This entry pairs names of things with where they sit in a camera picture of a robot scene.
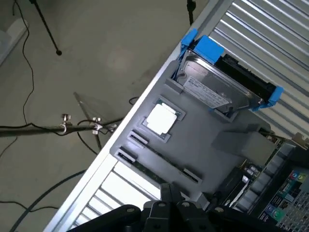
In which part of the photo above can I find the green graphics card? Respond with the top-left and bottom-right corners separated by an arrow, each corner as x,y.
212,131 -> 283,213

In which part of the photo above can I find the thick grey floor cable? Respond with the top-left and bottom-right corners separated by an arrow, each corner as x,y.
14,170 -> 85,232

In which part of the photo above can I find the black pole with clamps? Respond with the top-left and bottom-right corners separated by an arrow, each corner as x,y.
0,113 -> 121,140

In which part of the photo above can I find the silver CPU chip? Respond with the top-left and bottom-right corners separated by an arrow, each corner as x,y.
146,103 -> 178,136

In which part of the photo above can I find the silver hard disk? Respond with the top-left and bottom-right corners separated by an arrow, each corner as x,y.
176,49 -> 265,114

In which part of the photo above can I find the thin black floor cable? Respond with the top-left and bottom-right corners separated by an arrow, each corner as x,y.
11,0 -> 35,126

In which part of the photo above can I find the black tripod leg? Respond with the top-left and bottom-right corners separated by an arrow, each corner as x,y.
186,0 -> 196,26
32,0 -> 63,56

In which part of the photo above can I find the grey plastic parts rack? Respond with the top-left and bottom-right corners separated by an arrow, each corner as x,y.
110,59 -> 278,211

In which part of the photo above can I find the open metal PC case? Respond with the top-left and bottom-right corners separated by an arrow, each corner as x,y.
234,132 -> 309,232

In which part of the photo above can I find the clear acrylic plate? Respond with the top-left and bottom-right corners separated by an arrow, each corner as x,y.
73,91 -> 126,129

